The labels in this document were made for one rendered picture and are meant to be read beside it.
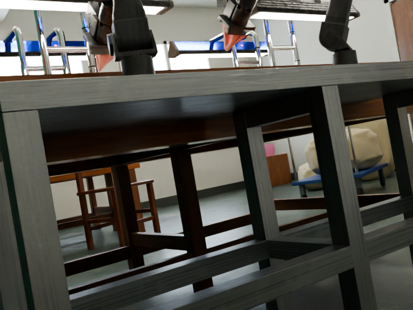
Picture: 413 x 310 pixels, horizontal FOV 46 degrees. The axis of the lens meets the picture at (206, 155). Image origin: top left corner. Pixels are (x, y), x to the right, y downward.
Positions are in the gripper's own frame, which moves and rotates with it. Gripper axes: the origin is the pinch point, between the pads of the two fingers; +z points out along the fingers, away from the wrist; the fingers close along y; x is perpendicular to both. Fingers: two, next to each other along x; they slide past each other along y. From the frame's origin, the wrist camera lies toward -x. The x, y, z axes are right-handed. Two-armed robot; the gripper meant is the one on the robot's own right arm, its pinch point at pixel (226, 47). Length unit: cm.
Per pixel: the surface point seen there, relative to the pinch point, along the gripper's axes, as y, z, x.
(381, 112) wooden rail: -52, 7, 29
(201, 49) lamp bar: -44, 42, -62
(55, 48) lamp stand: 41, 20, -30
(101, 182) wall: -166, 418, -301
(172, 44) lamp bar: -29, 42, -65
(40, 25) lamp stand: 44, 16, -35
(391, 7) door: -446, 95, -229
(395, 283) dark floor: -50, 48, 71
